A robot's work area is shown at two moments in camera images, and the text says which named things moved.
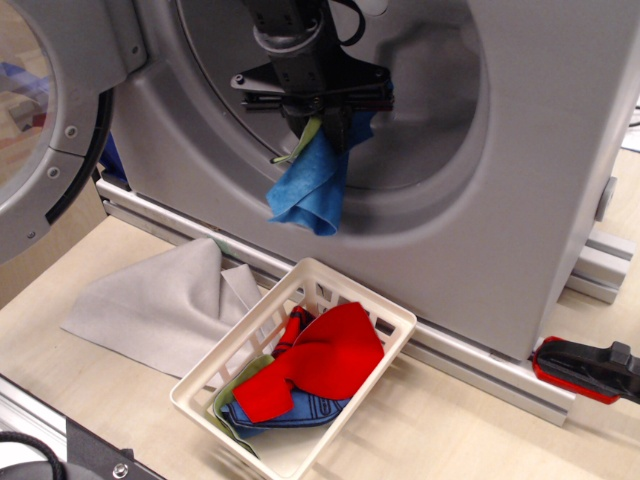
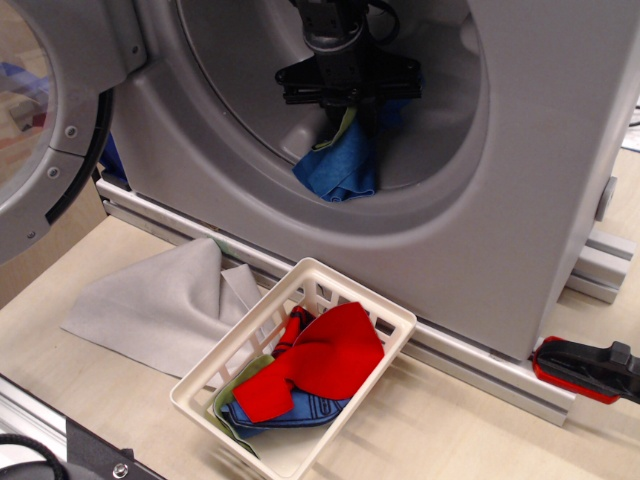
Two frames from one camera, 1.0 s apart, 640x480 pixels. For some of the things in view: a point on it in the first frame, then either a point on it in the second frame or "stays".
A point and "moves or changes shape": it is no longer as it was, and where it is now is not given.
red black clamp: x=602 y=374 stays
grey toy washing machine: x=476 y=200 stays
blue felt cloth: x=311 y=193 to x=346 y=167
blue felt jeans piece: x=305 y=406 stays
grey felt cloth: x=177 y=311 stays
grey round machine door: x=57 y=59 stays
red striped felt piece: x=298 y=319 stays
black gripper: x=315 y=82 to x=350 y=75
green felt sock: x=312 y=128 moves or changes shape
